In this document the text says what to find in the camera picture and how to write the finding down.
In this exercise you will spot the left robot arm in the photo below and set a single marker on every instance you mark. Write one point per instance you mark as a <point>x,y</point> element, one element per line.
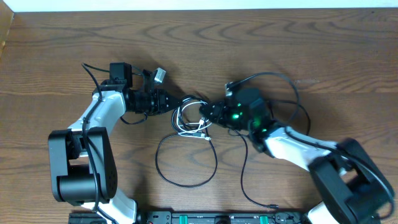
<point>82,168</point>

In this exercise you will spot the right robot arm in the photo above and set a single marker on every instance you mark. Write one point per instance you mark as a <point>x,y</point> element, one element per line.
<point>351,186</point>

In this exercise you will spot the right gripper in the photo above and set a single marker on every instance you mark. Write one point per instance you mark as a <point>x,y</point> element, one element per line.
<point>217,108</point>

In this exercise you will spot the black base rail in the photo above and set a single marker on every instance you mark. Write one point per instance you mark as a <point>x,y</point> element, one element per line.
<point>167,217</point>

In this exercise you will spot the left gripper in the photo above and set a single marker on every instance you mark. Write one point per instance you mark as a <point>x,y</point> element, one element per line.
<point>159,96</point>

